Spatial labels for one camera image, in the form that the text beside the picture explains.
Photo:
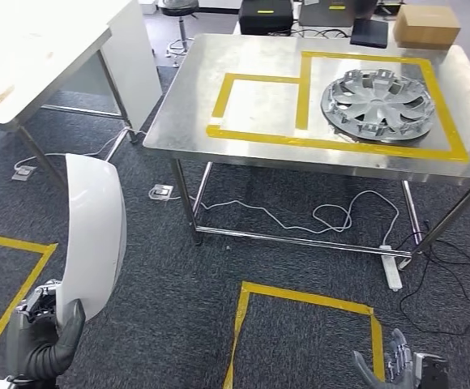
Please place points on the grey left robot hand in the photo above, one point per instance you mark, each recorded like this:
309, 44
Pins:
36, 343

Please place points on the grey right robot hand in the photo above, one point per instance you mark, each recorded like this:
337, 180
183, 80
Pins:
399, 370

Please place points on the white curved plastic part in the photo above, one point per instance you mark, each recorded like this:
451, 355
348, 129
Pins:
93, 231

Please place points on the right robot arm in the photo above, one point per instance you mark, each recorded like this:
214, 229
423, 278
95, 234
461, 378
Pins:
431, 373

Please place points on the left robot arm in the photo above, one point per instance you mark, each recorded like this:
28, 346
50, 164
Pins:
36, 384

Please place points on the steel workbench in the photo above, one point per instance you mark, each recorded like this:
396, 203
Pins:
259, 59

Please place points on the yellow floor tape square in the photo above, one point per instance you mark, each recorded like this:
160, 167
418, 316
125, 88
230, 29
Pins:
24, 279
307, 299

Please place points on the white power strip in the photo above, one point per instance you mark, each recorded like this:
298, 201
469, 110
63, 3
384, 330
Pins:
391, 268

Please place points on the floor power socket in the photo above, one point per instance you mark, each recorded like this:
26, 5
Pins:
161, 192
23, 173

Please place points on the grey wheel hubcap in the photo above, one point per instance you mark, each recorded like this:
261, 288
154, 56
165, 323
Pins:
377, 104

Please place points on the white table with metal legs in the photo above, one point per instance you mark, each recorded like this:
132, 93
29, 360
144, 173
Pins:
36, 43

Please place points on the yellow tape outline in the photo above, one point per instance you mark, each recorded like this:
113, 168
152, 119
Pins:
304, 91

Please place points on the dark blue tablet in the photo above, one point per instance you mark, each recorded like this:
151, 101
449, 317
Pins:
369, 33

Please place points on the brown cardboard box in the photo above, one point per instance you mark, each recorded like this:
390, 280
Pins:
425, 27

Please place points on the grey laptop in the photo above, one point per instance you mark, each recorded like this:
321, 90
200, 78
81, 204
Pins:
328, 16

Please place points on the black round stool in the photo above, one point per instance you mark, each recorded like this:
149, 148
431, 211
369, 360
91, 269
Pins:
178, 6

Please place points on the black carrying case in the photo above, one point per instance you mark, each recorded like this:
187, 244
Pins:
265, 19

